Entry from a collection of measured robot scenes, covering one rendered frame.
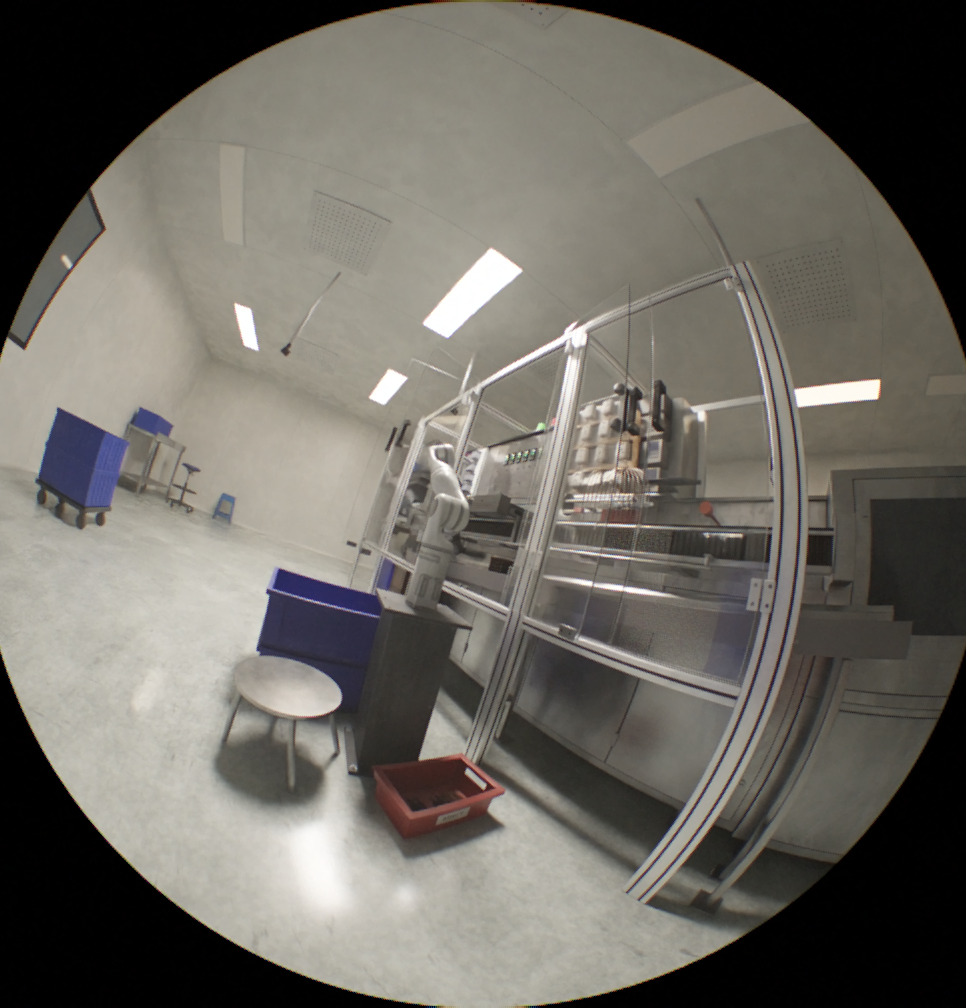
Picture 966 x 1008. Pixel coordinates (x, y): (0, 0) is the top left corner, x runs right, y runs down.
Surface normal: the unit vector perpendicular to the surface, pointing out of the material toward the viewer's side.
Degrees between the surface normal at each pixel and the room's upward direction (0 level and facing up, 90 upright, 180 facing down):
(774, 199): 180
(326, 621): 90
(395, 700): 90
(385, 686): 90
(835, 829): 90
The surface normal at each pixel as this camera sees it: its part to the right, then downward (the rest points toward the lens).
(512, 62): -0.27, 0.94
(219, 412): 0.53, -0.01
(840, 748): -0.80, -0.33
